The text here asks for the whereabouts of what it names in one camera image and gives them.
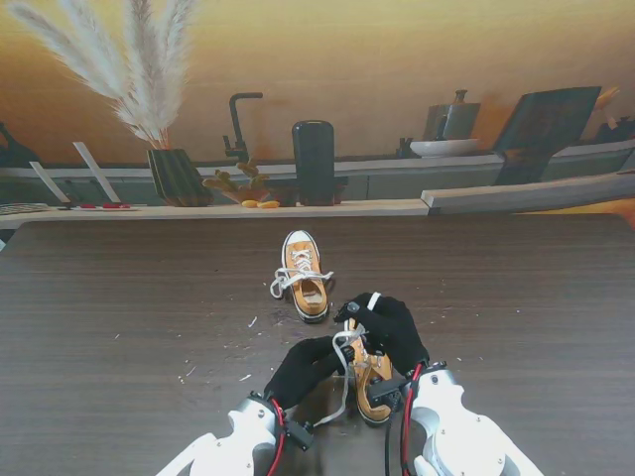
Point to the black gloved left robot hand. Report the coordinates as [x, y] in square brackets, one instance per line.
[302, 372]

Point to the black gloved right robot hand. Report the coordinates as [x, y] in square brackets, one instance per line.
[397, 332]

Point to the orange canvas sneaker with laces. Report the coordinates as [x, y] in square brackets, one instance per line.
[310, 302]

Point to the long white shoelace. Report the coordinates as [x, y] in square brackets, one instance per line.
[283, 280]

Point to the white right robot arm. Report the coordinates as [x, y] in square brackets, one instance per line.
[461, 436]

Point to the dark low stand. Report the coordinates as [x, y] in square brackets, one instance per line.
[342, 191]

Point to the yellow oval fruit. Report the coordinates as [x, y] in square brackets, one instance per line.
[269, 203]
[249, 203]

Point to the grey wooden plank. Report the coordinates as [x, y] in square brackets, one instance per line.
[521, 196]

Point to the small black holder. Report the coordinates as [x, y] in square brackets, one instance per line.
[404, 148]

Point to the black cylindrical canister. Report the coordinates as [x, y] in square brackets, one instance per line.
[312, 163]

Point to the white bowl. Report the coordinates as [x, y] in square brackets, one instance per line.
[441, 148]

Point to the yellow cactus ornament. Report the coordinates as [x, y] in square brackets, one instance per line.
[248, 187]

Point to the grey metal pot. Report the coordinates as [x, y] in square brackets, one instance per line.
[456, 121]

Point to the dark green ribbed vase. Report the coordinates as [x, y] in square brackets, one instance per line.
[173, 176]

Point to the black kitchen faucet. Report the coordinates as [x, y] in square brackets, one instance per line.
[237, 124]

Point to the red flat strips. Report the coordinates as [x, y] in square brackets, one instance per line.
[106, 206]

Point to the long white slat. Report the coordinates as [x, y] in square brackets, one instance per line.
[96, 172]

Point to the short white slat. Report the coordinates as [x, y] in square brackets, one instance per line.
[49, 182]

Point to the white pampas grass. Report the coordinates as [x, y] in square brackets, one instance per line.
[149, 74]

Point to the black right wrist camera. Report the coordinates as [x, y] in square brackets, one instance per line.
[387, 394]

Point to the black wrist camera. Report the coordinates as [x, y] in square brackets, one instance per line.
[300, 435]
[387, 394]

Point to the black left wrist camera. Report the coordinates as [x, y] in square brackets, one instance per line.
[300, 435]

